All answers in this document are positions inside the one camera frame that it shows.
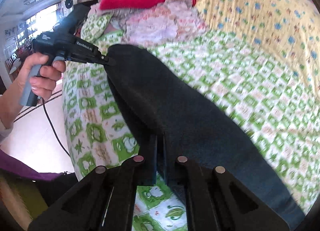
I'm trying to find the green white checkered bedsheet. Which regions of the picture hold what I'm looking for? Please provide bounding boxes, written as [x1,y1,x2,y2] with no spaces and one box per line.
[63,31,319,230]

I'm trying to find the yellow cartoon print quilt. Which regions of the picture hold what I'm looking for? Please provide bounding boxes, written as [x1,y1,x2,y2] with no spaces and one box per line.
[195,0,319,96]

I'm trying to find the purple cloth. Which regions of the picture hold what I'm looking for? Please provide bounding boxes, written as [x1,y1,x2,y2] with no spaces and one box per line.
[0,150,64,182]

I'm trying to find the left forearm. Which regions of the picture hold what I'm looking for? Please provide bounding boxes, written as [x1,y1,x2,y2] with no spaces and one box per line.
[0,79,24,142]

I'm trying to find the person's left hand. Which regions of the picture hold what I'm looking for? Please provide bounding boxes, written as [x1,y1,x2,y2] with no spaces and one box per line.
[15,52,66,101]

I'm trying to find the black cable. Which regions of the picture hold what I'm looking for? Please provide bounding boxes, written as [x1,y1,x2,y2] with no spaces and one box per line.
[41,98,71,157]

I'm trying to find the black pants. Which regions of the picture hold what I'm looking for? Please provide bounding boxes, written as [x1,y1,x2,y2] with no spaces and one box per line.
[105,44,305,230]

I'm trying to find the pink floral pillow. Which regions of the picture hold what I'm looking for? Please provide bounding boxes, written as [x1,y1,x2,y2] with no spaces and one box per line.
[81,0,207,47]

